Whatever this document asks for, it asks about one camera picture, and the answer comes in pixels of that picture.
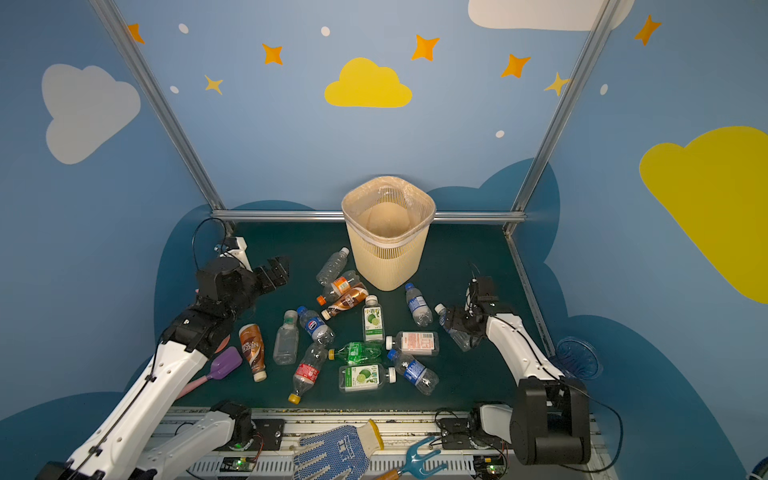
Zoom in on small blue cap bottle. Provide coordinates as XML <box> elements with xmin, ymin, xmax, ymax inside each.
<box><xmin>405</xmin><ymin>283</ymin><xmax>433</xmax><ymax>327</ymax></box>

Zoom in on brown label bottle white cap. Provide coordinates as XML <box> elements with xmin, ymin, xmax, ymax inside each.
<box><xmin>239</xmin><ymin>323</ymin><xmax>267</xmax><ymax>382</ymax></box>

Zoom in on pink label white cap bottle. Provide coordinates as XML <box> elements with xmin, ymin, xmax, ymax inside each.
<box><xmin>385</xmin><ymin>332</ymin><xmax>440</xmax><ymax>356</ymax></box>

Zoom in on blue pepsi bottle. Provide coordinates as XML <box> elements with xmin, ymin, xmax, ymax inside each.
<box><xmin>297</xmin><ymin>306</ymin><xmax>335</xmax><ymax>347</ymax></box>

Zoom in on blue label water bottle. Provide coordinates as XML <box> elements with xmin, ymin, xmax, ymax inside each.
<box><xmin>387</xmin><ymin>349</ymin><xmax>439</xmax><ymax>396</ymax></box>

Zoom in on clear bottle grey cap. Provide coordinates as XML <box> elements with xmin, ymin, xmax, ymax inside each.
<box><xmin>273</xmin><ymin>310</ymin><xmax>299</xmax><ymax>366</ymax></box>

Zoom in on red label cola bottle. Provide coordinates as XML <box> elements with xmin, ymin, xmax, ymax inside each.
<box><xmin>288</xmin><ymin>342</ymin><xmax>328</xmax><ymax>405</ymax></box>

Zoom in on green sprite bottle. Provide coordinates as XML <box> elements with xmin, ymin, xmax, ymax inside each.
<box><xmin>328</xmin><ymin>341</ymin><xmax>384</xmax><ymax>366</ymax></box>

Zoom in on lime label bottle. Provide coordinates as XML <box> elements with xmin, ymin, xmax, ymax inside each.
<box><xmin>363</xmin><ymin>295</ymin><xmax>385</xmax><ymax>343</ymax></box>
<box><xmin>339</xmin><ymin>364</ymin><xmax>397</xmax><ymax>393</ymax></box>

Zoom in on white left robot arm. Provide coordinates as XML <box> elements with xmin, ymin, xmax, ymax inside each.
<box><xmin>37</xmin><ymin>256</ymin><xmax>290</xmax><ymax>479</ymax></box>

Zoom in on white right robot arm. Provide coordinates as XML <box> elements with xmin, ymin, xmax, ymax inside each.
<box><xmin>446</xmin><ymin>277</ymin><xmax>591</xmax><ymax>465</ymax></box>

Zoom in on beige plastic waste bin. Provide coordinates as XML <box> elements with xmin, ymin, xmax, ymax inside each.
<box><xmin>341</xmin><ymin>176</ymin><xmax>436</xmax><ymax>291</ymax></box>

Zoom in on clear plain plastic bottle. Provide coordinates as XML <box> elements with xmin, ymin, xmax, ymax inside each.
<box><xmin>316</xmin><ymin>247</ymin><xmax>350</xmax><ymax>286</ymax></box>

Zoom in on orange cap soda bottle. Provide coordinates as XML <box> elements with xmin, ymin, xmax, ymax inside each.
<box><xmin>316</xmin><ymin>270</ymin><xmax>361</xmax><ymax>306</ymax></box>

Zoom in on brown coffee drink bottle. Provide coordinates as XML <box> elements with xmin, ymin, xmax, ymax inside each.
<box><xmin>321</xmin><ymin>284</ymin><xmax>369</xmax><ymax>320</ymax></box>

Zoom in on upright lime label bottle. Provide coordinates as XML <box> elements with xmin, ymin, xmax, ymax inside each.
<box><xmin>363</xmin><ymin>295</ymin><xmax>385</xmax><ymax>343</ymax></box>

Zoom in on blue garden hand fork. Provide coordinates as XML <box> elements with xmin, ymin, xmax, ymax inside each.
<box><xmin>376</xmin><ymin>436</ymin><xmax>448</xmax><ymax>480</ymax></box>

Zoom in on blue knitted work glove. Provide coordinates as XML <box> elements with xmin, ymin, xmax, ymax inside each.
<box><xmin>293</xmin><ymin>420</ymin><xmax>384</xmax><ymax>480</ymax></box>

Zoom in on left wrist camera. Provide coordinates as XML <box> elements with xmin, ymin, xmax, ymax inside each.
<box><xmin>220</xmin><ymin>236</ymin><xmax>252</xmax><ymax>271</ymax></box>

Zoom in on aluminium frame rail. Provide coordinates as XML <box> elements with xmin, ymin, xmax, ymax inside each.
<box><xmin>89</xmin><ymin>0</ymin><xmax>619</xmax><ymax>415</ymax></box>

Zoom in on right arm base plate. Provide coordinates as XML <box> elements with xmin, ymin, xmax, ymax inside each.
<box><xmin>436</xmin><ymin>416</ymin><xmax>477</xmax><ymax>450</ymax></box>

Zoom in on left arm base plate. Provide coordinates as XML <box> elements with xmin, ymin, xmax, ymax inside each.
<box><xmin>225</xmin><ymin>418</ymin><xmax>285</xmax><ymax>451</ymax></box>

